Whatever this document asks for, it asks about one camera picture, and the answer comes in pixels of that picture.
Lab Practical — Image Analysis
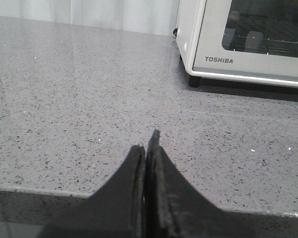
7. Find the white Toshiba toaster oven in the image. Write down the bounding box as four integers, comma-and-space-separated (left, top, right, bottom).
174, 0, 298, 88

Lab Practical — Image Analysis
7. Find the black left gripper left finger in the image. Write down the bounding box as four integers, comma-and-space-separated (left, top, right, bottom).
38, 146, 146, 238

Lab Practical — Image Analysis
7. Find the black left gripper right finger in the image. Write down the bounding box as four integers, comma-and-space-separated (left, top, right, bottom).
145, 129, 298, 238

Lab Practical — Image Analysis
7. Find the oven glass door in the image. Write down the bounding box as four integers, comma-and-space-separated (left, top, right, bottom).
193, 0, 298, 81

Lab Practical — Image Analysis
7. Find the metal wire oven rack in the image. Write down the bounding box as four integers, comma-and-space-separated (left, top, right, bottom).
222, 15, 298, 58

